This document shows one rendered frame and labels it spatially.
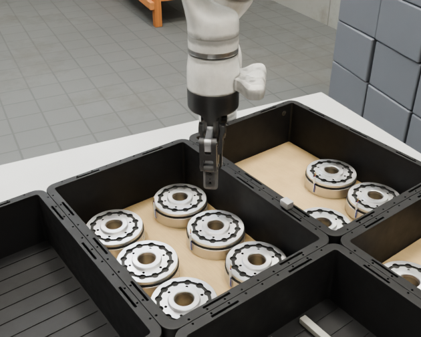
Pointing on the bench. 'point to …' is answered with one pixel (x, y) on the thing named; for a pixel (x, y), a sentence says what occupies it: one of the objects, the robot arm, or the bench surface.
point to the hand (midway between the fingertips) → (212, 169)
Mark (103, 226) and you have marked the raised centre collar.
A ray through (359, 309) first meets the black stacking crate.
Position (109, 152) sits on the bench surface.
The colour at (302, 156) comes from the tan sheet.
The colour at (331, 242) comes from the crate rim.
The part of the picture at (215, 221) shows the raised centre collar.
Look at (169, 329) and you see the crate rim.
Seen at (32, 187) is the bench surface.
